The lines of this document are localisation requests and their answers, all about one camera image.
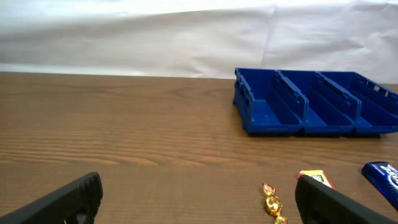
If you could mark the blue tray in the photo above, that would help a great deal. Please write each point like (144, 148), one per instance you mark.
(267, 115)

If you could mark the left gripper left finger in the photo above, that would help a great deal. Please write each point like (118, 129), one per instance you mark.
(71, 202)

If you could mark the orange candy box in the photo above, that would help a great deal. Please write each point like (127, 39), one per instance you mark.
(317, 176)

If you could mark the blue candy pack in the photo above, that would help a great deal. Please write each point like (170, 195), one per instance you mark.
(382, 180)

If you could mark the gold candy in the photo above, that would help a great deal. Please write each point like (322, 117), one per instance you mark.
(273, 204)

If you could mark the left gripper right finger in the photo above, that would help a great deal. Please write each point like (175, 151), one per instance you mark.
(326, 207)

